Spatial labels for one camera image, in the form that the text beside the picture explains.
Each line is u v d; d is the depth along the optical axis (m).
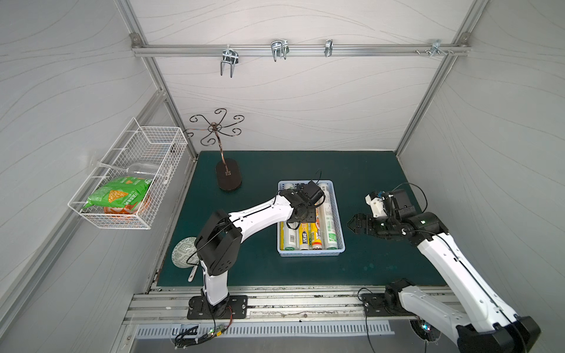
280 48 0.77
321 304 0.75
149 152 0.78
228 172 1.10
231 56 0.78
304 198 0.67
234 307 0.74
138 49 0.77
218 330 0.69
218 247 0.46
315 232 0.84
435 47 0.77
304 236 0.82
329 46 0.72
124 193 0.55
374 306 0.73
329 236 0.82
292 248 0.82
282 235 0.82
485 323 0.38
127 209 0.62
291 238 0.82
